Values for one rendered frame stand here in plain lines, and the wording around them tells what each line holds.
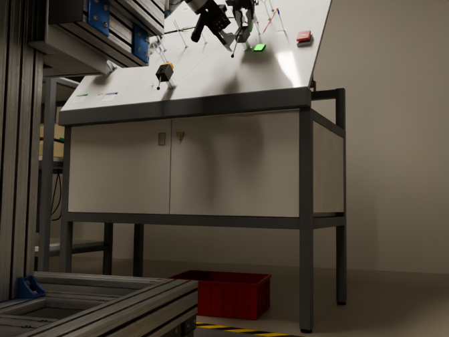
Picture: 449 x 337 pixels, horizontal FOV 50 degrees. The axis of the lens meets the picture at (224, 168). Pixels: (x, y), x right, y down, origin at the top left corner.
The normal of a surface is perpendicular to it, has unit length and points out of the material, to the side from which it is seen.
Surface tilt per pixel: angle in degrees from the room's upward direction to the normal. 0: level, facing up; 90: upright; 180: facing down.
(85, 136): 90
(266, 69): 53
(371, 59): 90
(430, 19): 90
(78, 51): 90
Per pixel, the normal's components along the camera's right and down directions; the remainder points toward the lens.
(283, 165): -0.44, -0.07
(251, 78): -0.34, -0.66
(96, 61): 0.96, 0.00
